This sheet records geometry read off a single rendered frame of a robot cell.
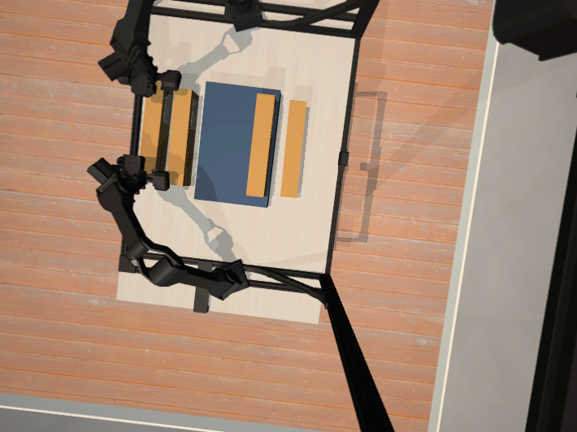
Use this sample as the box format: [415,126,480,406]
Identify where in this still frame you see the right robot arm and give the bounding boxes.
[98,0,255,97]

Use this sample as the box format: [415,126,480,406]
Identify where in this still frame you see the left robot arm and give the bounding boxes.
[87,154,242,300]

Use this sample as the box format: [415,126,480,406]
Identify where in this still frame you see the brown cardboard carton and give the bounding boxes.
[140,81,174,175]
[167,88,199,186]
[246,93,276,197]
[280,100,306,198]

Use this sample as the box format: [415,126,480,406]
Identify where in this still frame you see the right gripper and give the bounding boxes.
[117,56,182,96]

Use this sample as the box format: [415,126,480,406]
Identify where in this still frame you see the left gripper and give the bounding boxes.
[112,164,170,195]

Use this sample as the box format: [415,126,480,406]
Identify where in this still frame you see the blue raised platform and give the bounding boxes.
[194,81,281,208]

